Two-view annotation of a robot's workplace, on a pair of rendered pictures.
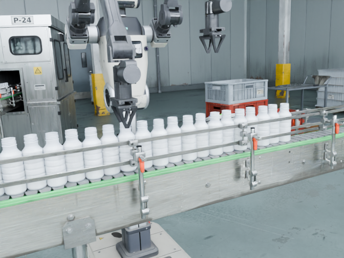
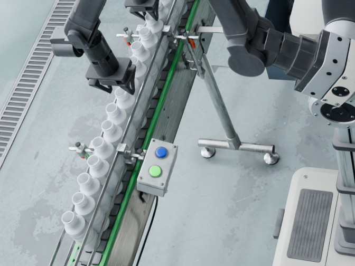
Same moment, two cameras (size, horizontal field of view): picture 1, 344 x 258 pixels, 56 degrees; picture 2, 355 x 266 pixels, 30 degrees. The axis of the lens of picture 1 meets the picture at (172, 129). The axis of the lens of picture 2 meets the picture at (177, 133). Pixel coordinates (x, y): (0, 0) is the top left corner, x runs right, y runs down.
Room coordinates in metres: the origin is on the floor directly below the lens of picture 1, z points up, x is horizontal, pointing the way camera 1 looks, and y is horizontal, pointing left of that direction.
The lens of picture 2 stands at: (2.47, -0.59, 2.59)
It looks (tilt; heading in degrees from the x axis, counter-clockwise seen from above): 52 degrees down; 155
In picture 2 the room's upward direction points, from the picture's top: 27 degrees counter-clockwise
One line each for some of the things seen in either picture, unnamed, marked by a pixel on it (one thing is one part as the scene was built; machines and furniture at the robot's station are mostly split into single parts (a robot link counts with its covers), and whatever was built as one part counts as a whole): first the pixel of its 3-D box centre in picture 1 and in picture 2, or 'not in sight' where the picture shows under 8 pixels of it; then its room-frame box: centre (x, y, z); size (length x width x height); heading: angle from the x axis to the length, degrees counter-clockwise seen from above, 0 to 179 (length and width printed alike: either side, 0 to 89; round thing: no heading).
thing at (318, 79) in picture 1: (320, 83); not in sight; (5.86, -2.69, 0.85); 0.36 x 0.12 x 0.27; 26
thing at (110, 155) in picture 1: (109, 149); (163, 20); (1.05, 0.21, 1.08); 0.06 x 0.06 x 0.17
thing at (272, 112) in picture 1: (272, 123); (90, 211); (1.36, -0.43, 1.08); 0.06 x 0.06 x 0.17
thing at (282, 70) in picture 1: (282, 80); not in sight; (10.74, -3.70, 0.55); 0.40 x 0.40 x 1.10; 26
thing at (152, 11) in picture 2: (123, 113); (148, 9); (1.08, 0.16, 1.20); 0.07 x 0.07 x 0.09; 26
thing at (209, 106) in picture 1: (236, 109); not in sight; (3.69, -0.75, 0.78); 0.61 x 0.41 x 0.22; 123
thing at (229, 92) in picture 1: (236, 90); not in sight; (3.68, -0.74, 1.00); 0.61 x 0.41 x 0.22; 123
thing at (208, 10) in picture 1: (212, 8); (92, 45); (1.41, -0.19, 1.57); 0.07 x 0.06 x 0.07; 27
